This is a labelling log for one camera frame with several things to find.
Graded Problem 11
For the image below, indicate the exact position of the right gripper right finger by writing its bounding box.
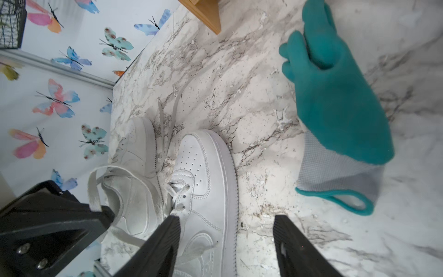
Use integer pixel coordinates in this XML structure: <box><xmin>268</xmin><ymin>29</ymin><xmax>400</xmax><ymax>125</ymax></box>
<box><xmin>273</xmin><ymin>215</ymin><xmax>342</xmax><ymax>277</ymax></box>

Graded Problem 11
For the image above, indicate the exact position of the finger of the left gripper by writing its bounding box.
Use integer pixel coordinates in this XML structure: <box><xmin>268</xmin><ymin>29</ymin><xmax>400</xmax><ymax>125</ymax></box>
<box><xmin>1</xmin><ymin>180</ymin><xmax>115</xmax><ymax>277</ymax></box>

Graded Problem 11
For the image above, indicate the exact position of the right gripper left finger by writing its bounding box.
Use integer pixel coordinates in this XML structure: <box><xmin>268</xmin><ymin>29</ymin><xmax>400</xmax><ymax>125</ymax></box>
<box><xmin>115</xmin><ymin>215</ymin><xmax>181</xmax><ymax>277</ymax></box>

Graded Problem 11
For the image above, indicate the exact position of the white sneaker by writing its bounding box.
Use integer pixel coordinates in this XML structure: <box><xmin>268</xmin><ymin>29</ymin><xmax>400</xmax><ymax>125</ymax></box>
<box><xmin>88</xmin><ymin>117</ymin><xmax>172</xmax><ymax>247</ymax></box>
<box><xmin>166</xmin><ymin>130</ymin><xmax>239</xmax><ymax>277</ymax></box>

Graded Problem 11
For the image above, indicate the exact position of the wooden shelf stand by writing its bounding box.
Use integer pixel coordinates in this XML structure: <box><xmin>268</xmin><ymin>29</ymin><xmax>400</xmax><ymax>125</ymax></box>
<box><xmin>179</xmin><ymin>0</ymin><xmax>222</xmax><ymax>35</ymax></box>

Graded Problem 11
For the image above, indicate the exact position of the black wire wall basket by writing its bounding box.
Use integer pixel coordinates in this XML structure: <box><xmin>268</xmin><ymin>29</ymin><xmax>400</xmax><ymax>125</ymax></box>
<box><xmin>0</xmin><ymin>0</ymin><xmax>27</xmax><ymax>49</ymax></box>

